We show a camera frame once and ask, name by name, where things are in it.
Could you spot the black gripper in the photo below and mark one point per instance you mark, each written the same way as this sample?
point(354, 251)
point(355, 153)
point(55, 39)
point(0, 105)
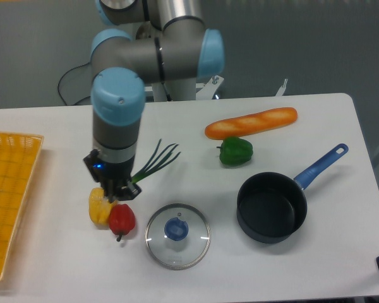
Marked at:
point(114, 178)

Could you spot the green onion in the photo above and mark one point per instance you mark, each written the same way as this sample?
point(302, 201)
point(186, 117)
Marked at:
point(157, 161)

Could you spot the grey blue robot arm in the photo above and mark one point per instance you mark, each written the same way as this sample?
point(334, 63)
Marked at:
point(146, 42)

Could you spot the yellow bell pepper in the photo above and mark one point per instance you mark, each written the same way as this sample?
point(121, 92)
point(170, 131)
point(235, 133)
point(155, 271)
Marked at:
point(99, 207)

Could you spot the red bell pepper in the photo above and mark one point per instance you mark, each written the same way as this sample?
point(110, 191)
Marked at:
point(121, 221)

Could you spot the glass lid blue knob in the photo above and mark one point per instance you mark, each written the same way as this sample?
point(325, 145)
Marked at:
point(178, 236)

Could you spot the yellow woven basket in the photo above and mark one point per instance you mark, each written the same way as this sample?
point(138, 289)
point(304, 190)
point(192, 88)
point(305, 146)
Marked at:
point(18, 157)

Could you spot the green bell pepper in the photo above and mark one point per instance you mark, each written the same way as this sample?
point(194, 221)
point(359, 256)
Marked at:
point(235, 151)

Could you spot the orange baguette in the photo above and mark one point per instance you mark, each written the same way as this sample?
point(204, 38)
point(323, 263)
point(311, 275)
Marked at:
point(251, 123)

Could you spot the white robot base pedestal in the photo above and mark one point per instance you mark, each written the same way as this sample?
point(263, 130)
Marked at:
point(186, 90)

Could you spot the dark saucepan blue handle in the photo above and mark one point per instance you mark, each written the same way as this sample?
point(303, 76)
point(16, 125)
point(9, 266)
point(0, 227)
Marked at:
point(272, 206)

